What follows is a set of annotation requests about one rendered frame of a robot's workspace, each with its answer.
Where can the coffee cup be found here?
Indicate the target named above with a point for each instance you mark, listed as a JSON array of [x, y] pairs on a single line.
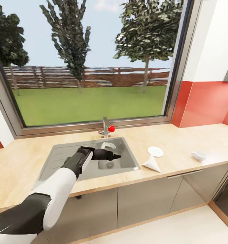
[[199, 155]]

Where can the paper coffee filter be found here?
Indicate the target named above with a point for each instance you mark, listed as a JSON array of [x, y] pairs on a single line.
[[151, 163]]

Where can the countertop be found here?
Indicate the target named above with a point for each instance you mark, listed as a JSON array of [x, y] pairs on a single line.
[[22, 160], [218, 132]]

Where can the saucer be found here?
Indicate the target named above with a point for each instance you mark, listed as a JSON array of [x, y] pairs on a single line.
[[157, 152]]

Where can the drop in sink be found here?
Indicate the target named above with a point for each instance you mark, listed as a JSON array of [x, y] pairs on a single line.
[[95, 168]]

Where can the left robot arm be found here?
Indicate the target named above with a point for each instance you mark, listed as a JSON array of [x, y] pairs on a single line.
[[41, 208]]

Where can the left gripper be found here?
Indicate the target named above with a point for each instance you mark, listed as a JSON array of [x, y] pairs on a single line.
[[107, 155]]

